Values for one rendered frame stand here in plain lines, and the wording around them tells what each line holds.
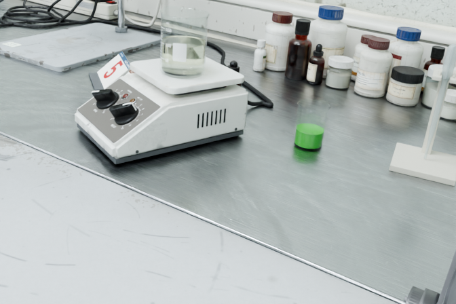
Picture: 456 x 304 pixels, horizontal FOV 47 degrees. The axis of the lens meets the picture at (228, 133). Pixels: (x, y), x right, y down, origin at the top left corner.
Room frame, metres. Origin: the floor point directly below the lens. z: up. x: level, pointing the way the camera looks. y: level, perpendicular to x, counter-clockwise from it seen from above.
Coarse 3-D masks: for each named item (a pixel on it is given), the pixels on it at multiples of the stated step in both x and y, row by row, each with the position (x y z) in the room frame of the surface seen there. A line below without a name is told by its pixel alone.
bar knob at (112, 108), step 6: (126, 102) 0.60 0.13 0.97; (114, 108) 0.60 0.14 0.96; (120, 108) 0.59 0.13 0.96; (126, 108) 0.59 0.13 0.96; (132, 108) 0.59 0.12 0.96; (114, 114) 0.60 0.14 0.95; (120, 114) 0.60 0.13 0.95; (126, 114) 0.60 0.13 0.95; (132, 114) 0.59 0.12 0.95; (120, 120) 0.59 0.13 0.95; (126, 120) 0.59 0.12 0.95
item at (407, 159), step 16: (432, 112) 0.65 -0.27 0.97; (400, 144) 0.67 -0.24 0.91; (432, 144) 0.65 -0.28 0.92; (400, 160) 0.62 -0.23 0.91; (416, 160) 0.63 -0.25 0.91; (432, 160) 0.63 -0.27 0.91; (448, 160) 0.63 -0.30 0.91; (416, 176) 0.59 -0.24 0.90; (432, 176) 0.59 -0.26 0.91; (448, 176) 0.59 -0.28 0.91
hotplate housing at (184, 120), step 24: (168, 96) 0.62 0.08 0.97; (192, 96) 0.63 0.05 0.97; (216, 96) 0.65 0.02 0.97; (240, 96) 0.66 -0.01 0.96; (144, 120) 0.58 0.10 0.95; (168, 120) 0.60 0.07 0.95; (192, 120) 0.62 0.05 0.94; (216, 120) 0.64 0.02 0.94; (240, 120) 0.67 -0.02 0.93; (96, 144) 0.60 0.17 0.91; (120, 144) 0.56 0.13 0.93; (144, 144) 0.58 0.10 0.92; (168, 144) 0.60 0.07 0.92; (192, 144) 0.62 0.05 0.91
